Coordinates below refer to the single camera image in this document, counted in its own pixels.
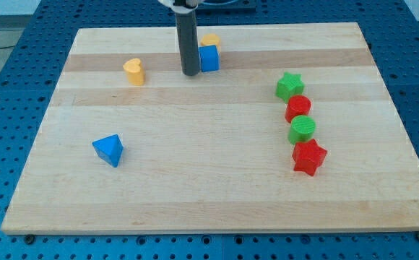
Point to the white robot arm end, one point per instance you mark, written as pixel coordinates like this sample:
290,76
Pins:
181,6

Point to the blue cube block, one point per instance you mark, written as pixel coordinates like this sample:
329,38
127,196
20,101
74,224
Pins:
209,58

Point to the yellow heart block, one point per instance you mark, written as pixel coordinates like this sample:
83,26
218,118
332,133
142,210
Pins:
135,73

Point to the wooden board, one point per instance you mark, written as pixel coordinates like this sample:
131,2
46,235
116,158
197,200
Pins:
210,153

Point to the red cylinder block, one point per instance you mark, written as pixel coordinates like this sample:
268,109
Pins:
298,105

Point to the yellow cylinder block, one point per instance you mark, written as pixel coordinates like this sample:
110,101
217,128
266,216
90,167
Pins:
211,39

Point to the green cylinder block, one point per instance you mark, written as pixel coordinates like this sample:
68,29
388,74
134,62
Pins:
302,129

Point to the green star block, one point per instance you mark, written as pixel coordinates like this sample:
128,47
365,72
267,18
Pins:
288,86

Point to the blue triangular prism block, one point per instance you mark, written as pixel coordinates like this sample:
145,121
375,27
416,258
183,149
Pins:
109,149

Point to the red star block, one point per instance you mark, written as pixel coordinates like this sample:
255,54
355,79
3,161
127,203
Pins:
308,157

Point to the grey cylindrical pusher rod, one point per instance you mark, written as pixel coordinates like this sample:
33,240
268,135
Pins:
188,43

